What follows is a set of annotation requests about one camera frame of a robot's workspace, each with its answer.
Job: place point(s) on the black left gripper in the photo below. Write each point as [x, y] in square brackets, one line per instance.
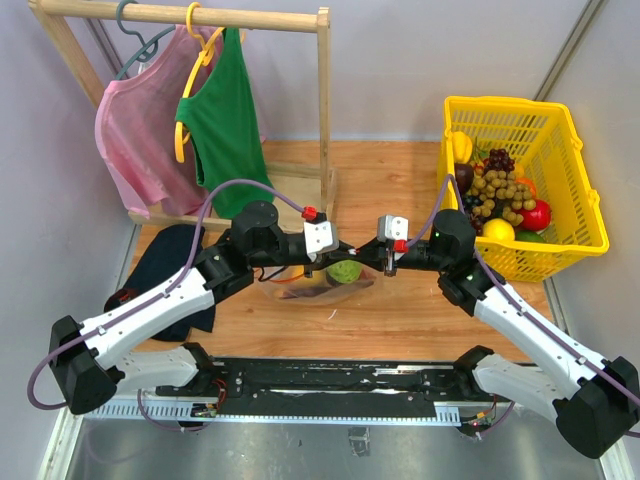
[344, 251]

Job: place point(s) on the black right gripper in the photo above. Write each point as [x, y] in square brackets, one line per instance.
[376, 253]

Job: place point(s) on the yellow peach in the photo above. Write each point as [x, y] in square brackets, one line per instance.
[294, 272]

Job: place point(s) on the clear zip top bag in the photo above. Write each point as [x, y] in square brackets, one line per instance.
[271, 281]

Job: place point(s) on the green custard apple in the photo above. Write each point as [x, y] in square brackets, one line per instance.
[343, 272]

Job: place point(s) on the dark purple bell pepper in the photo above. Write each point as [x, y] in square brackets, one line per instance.
[313, 292]

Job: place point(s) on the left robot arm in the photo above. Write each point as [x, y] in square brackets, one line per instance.
[94, 360]

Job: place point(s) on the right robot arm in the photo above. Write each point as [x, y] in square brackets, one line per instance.
[530, 325]

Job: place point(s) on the green tank top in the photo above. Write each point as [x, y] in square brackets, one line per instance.
[222, 121]

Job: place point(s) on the wooden clothes rack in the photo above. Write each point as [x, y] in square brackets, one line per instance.
[285, 118]

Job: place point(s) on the yellow lemon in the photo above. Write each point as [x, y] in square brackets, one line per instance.
[498, 230]

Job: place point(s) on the dark navy cloth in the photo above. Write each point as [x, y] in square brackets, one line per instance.
[165, 255]

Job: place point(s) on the brown longan bunch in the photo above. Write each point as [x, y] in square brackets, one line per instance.
[497, 194]

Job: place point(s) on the yellow bell pepper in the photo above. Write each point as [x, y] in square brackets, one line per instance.
[462, 147]

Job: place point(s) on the dark grape bunch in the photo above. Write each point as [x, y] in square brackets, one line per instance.
[499, 160]

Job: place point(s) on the yellow hanger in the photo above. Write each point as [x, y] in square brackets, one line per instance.
[208, 48]

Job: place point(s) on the red apple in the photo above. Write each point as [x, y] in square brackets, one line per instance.
[538, 218]

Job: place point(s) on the yellow plastic basket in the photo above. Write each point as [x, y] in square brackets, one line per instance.
[542, 138]

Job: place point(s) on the pink shirt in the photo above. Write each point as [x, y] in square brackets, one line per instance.
[134, 133]

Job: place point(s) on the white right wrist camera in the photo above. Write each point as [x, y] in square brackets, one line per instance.
[394, 230]

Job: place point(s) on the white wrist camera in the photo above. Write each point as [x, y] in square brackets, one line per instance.
[320, 234]
[394, 230]

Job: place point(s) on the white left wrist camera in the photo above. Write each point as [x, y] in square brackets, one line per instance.
[320, 234]

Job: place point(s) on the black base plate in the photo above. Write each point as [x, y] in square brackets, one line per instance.
[328, 390]

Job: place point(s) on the aluminium rail frame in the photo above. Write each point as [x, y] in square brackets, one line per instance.
[187, 416]

